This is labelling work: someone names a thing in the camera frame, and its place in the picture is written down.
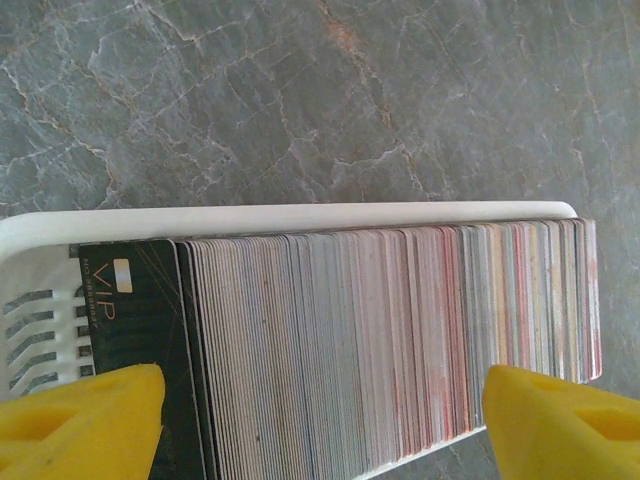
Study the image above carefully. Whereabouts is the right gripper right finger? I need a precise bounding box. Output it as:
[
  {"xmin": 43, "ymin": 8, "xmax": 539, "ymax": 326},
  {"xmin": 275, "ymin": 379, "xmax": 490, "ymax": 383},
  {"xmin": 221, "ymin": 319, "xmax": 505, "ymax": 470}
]
[{"xmin": 480, "ymin": 363, "xmax": 640, "ymax": 480}]

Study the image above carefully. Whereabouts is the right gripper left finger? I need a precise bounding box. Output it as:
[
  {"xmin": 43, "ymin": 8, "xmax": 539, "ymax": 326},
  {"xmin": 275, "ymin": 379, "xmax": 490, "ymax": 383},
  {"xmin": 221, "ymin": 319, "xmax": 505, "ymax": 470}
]
[{"xmin": 0, "ymin": 363, "xmax": 166, "ymax": 480}]

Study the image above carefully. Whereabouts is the black VIP card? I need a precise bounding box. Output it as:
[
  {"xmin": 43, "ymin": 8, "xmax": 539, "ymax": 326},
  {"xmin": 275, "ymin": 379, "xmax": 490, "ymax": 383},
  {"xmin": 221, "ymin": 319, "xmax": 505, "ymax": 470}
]
[{"xmin": 78, "ymin": 238, "xmax": 201, "ymax": 480}]

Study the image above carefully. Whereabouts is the stack of plastic cards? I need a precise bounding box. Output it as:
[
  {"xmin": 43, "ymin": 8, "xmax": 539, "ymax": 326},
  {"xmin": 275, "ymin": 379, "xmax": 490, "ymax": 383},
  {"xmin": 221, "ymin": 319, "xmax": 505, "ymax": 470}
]
[{"xmin": 192, "ymin": 217, "xmax": 604, "ymax": 477}]

